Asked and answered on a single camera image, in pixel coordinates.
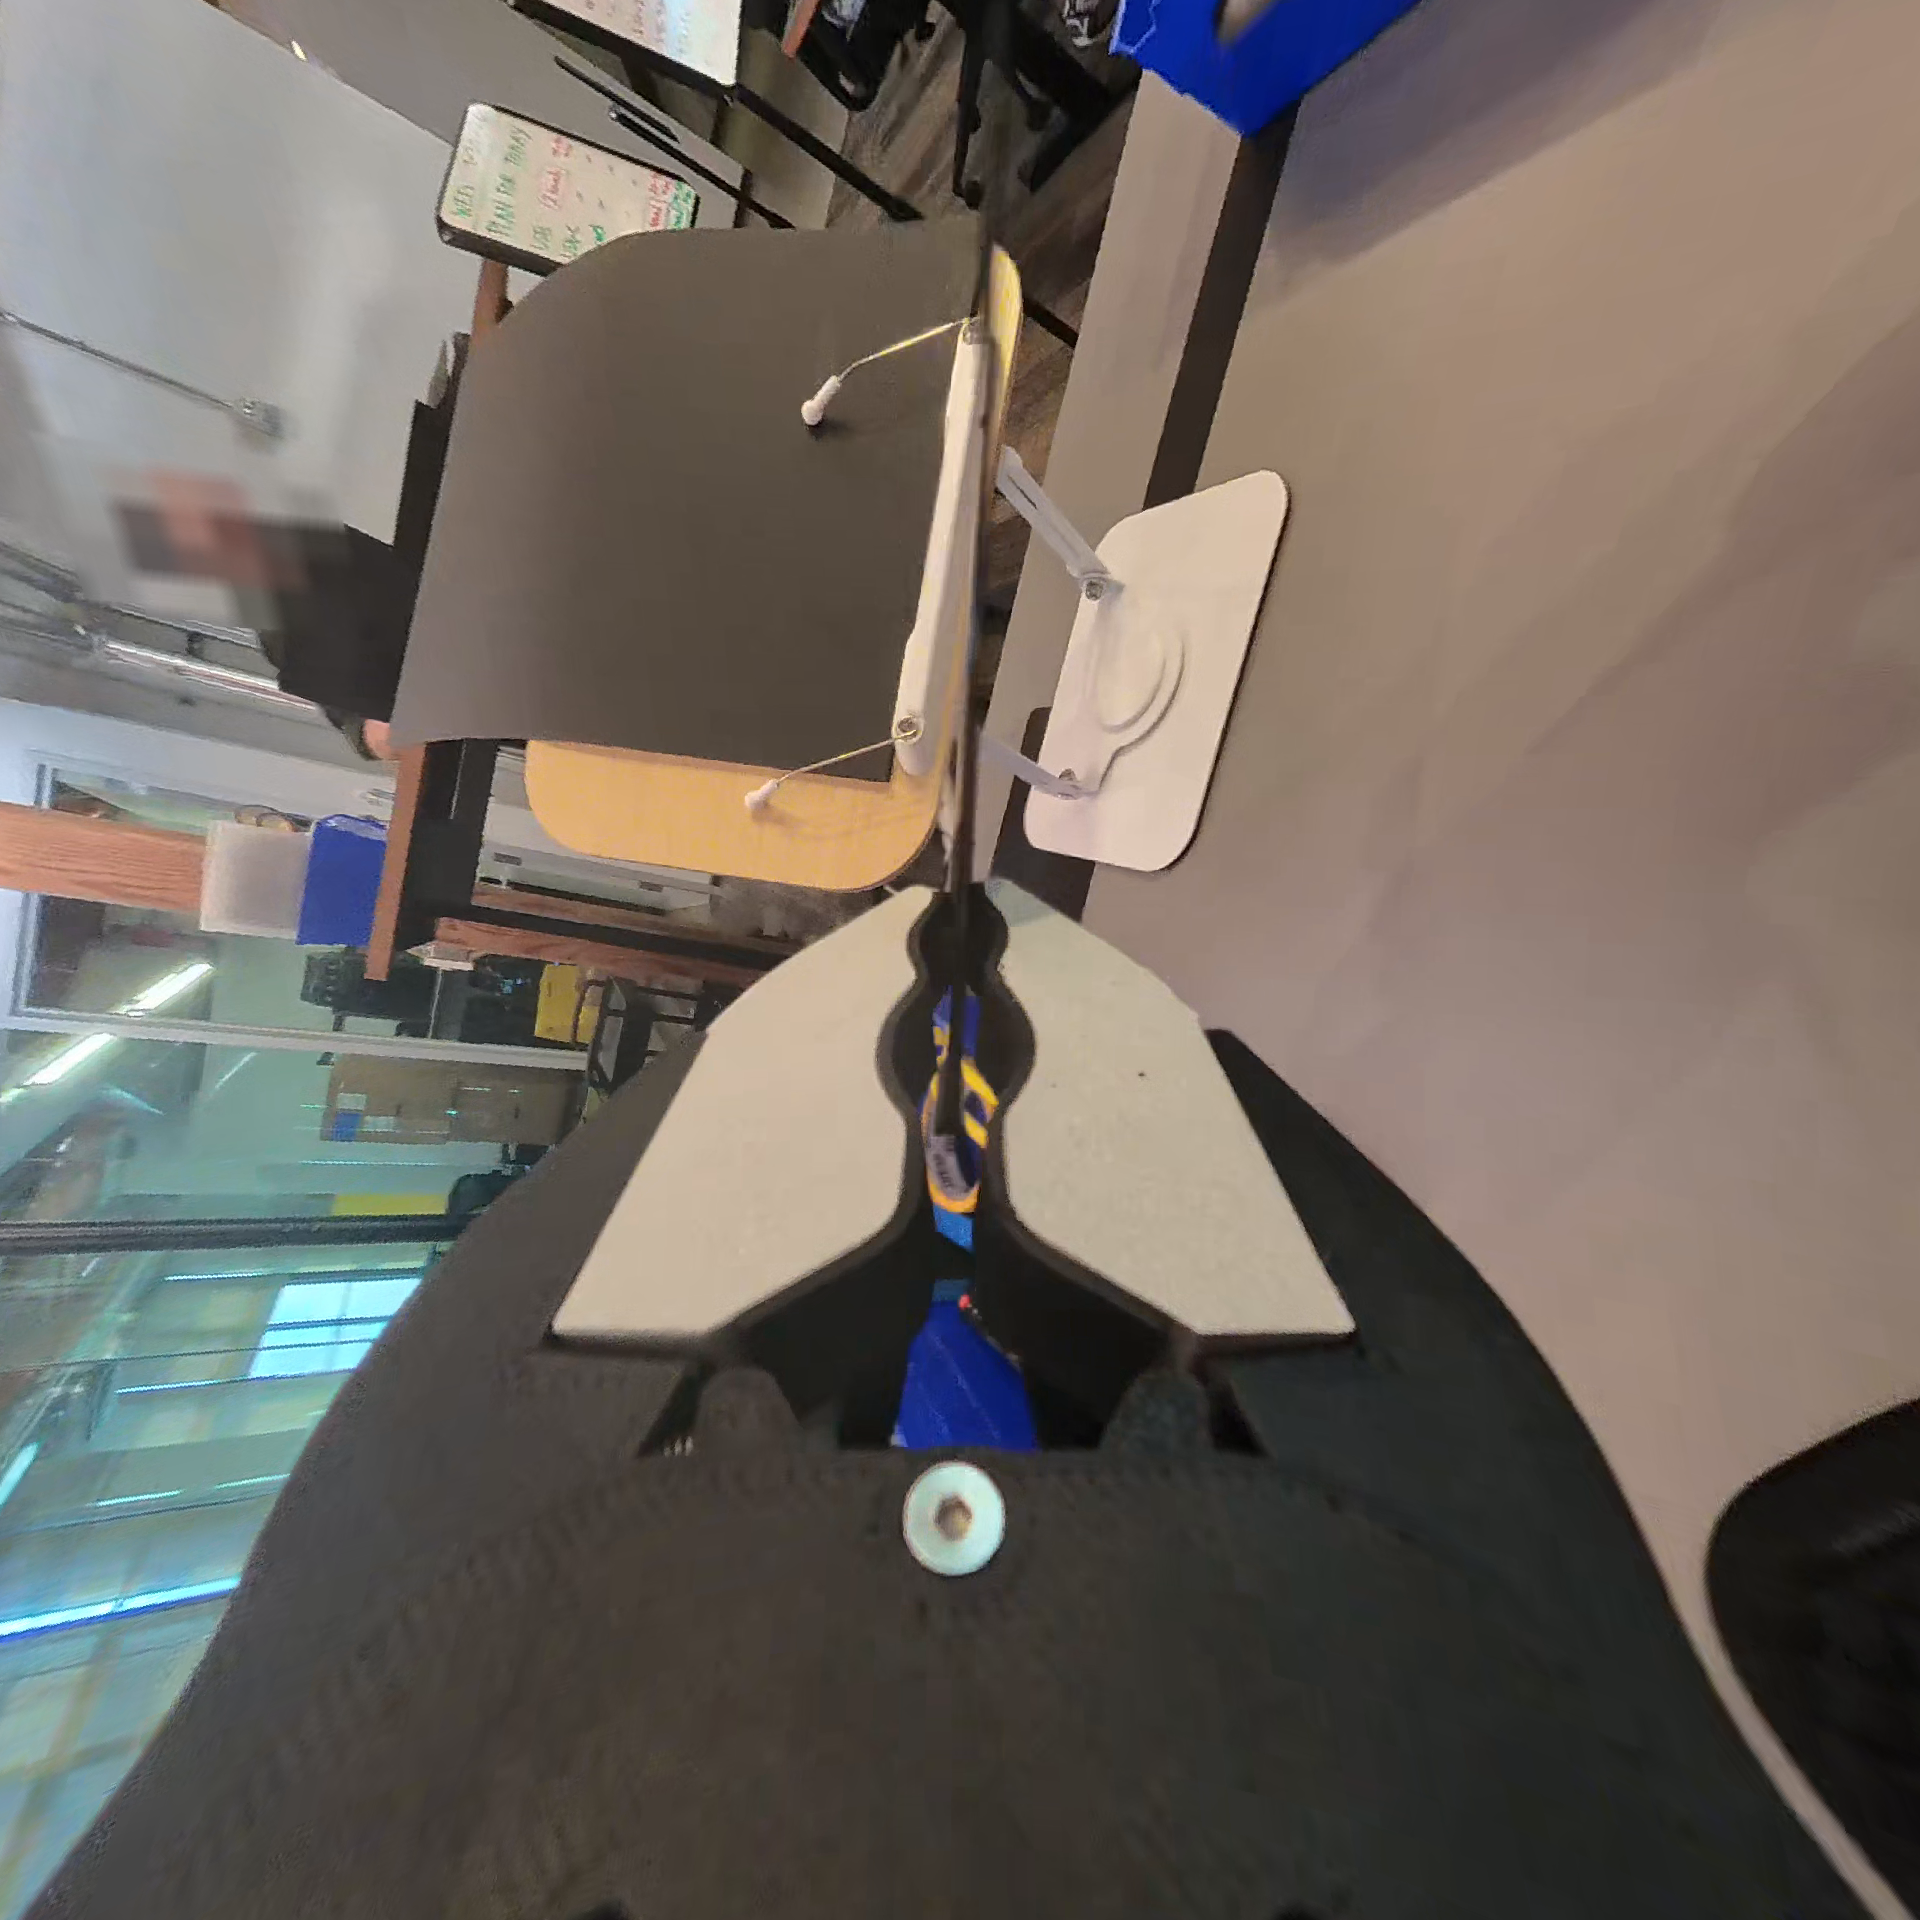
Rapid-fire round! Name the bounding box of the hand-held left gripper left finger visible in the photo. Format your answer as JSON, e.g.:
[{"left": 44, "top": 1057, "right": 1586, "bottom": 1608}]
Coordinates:
[{"left": 555, "top": 891, "right": 956, "bottom": 1418}]

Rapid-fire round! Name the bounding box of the black backdrop board stand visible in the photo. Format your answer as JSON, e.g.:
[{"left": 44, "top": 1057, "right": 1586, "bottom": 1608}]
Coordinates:
[{"left": 385, "top": 216, "right": 1029, "bottom": 893}]

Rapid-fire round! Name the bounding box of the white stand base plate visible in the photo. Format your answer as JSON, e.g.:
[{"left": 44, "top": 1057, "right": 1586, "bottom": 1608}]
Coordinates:
[{"left": 1020, "top": 473, "right": 1291, "bottom": 872}]

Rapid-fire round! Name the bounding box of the thin white wire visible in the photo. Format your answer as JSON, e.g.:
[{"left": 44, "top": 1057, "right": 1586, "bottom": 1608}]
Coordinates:
[{"left": 797, "top": 316, "right": 992, "bottom": 422}]

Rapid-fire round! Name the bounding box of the whiteboard easel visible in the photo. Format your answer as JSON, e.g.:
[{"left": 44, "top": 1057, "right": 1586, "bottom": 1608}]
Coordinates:
[
  {"left": 441, "top": 106, "right": 697, "bottom": 272},
  {"left": 540, "top": 0, "right": 747, "bottom": 92}
]

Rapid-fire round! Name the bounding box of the thin black plastic strip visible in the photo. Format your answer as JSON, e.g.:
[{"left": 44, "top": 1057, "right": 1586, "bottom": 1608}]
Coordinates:
[{"left": 902, "top": 0, "right": 1038, "bottom": 1458}]

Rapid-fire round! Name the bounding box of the blue plastic bin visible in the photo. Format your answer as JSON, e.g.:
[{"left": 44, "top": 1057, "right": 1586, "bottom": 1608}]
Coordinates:
[{"left": 1117, "top": 0, "right": 1412, "bottom": 127}]

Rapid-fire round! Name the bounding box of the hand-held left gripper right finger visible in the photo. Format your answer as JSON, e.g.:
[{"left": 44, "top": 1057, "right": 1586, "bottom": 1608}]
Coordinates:
[{"left": 967, "top": 881, "right": 1357, "bottom": 1418}]

